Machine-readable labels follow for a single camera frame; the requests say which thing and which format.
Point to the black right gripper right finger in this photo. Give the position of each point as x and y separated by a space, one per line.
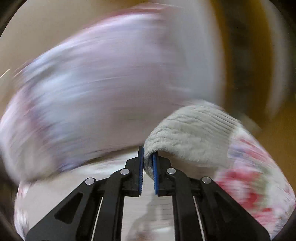
202 210

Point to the beige cable knit sweater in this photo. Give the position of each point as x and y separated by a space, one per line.
196 138

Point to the floral bed sheet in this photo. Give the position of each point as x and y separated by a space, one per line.
254 180

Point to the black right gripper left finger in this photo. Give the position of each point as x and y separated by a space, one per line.
93 210

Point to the right lavender print pillow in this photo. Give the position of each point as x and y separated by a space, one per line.
106 87

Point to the wooden bed headboard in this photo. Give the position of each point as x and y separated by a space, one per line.
258 39

